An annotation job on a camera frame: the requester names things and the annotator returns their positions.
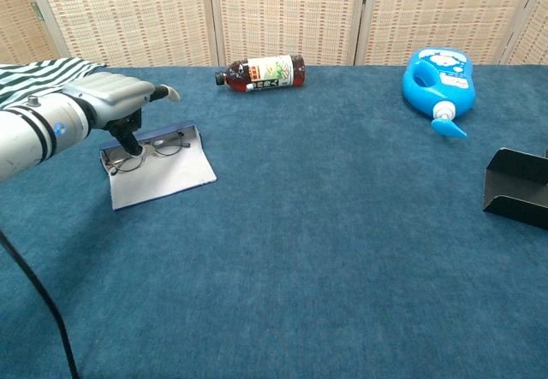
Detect brown tea bottle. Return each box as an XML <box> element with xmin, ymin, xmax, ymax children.
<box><xmin>214</xmin><ymin>53</ymin><xmax>307</xmax><ymax>93</ymax></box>

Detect blue glasses case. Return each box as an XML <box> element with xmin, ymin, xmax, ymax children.
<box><xmin>98</xmin><ymin>120</ymin><xmax>218</xmax><ymax>212</ymax></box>

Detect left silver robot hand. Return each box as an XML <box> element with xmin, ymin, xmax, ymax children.
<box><xmin>62</xmin><ymin>70</ymin><xmax>182</xmax><ymax>157</ymax></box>

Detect black plastic bin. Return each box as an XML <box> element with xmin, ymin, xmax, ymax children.
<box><xmin>482</xmin><ymin>147</ymin><xmax>548</xmax><ymax>231</ymax></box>

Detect bamboo folding screen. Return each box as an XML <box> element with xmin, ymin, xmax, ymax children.
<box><xmin>0</xmin><ymin>0</ymin><xmax>548</xmax><ymax>68</ymax></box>

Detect green white striped cloth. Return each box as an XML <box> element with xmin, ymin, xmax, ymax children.
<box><xmin>0</xmin><ymin>56</ymin><xmax>107</xmax><ymax>110</ymax></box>

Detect wire-frame eyeglasses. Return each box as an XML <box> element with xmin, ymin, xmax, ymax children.
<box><xmin>104</xmin><ymin>133</ymin><xmax>192</xmax><ymax>177</ymax></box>

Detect blue cartoon pump bottle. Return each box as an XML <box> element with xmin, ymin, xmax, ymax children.
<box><xmin>401</xmin><ymin>45</ymin><xmax>477</xmax><ymax>139</ymax></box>

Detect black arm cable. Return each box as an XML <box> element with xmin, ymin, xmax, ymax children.
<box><xmin>0</xmin><ymin>228</ymin><xmax>80</xmax><ymax>379</ymax></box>

